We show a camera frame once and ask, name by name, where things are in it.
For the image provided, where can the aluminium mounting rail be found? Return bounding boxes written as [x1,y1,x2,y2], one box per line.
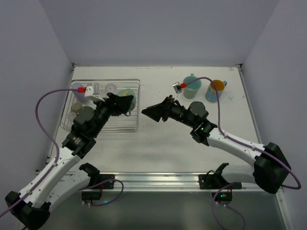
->
[62,171,255,192]

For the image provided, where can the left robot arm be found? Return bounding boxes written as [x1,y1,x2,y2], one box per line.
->
[5,92,134,230]

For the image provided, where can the black base bracket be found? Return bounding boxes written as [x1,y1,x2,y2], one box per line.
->
[96,174,115,190]
[198,163,229,190]

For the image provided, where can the tall green mug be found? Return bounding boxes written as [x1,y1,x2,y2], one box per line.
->
[183,74,202,99]

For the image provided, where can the controller box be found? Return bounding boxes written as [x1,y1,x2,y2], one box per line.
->
[212,192,233,205]
[81,191,102,204]

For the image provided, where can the left controller box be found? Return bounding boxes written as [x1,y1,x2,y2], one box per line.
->
[81,191,102,204]

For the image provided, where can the metal wire dish rack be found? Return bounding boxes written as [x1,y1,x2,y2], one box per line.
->
[60,79,141,132]

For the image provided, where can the small green teal cup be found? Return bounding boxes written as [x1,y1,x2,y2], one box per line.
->
[118,88,136,117]

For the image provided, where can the right black base bracket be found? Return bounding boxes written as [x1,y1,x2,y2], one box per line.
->
[198,163,229,190]

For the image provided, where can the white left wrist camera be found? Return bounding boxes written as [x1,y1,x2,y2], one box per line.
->
[85,83,105,102]

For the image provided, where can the left black base bracket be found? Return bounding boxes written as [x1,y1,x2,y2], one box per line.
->
[96,174,115,190]

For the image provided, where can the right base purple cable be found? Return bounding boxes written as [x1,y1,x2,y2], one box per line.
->
[211,184,246,230]

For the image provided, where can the blue butterfly mug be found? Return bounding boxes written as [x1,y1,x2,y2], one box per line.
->
[205,80,227,103]

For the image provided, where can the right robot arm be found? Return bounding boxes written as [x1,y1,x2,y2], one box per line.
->
[142,96,291,194]

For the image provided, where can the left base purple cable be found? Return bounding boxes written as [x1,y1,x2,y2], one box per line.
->
[83,178,125,207]

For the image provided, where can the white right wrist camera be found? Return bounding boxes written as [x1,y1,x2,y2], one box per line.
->
[172,82,187,100]

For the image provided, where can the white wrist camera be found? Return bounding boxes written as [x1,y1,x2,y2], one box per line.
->
[85,83,105,102]
[172,82,187,100]

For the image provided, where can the lilac plastic cup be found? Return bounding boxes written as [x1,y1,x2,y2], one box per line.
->
[71,82,88,104]

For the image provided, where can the right controller box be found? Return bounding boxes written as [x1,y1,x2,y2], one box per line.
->
[212,192,233,205]

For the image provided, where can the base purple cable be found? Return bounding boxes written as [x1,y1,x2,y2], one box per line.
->
[83,178,125,207]
[211,184,246,230]

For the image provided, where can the olive ceramic mug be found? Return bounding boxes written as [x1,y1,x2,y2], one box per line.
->
[71,102,83,114]

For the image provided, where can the clear glass tumbler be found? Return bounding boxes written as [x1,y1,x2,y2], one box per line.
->
[104,83,118,95]
[67,112,77,123]

